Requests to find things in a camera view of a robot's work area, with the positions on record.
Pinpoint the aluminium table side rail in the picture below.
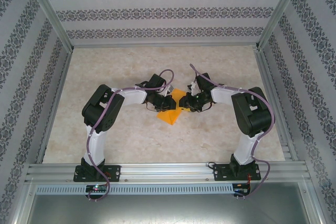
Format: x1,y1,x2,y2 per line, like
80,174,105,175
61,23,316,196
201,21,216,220
253,47,299,162
35,49,74,164

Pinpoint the aluminium frame post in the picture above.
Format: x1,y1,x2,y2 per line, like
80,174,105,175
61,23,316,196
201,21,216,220
25,0,74,51
256,0,307,49

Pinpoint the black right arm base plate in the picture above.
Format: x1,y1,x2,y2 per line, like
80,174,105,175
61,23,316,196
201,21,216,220
213,163,262,182

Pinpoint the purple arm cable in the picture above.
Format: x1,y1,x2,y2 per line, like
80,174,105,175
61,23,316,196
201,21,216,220
189,63,276,198
86,69,176,202

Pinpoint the grey slotted cable duct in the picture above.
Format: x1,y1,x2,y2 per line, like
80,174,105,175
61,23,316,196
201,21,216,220
35,184,234,195

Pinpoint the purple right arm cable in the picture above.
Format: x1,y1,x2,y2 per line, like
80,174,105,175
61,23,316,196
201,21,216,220
189,63,276,198

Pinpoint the aluminium wall base strip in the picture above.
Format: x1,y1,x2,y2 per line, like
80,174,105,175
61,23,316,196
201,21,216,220
70,43,259,49

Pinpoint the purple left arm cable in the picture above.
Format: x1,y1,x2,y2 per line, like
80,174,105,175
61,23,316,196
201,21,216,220
86,69,176,202

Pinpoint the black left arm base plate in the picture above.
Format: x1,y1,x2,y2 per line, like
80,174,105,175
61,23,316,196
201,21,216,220
73,165,122,183

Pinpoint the grey metal sheet panel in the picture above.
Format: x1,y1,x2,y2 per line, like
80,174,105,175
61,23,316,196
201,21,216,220
15,182,323,224

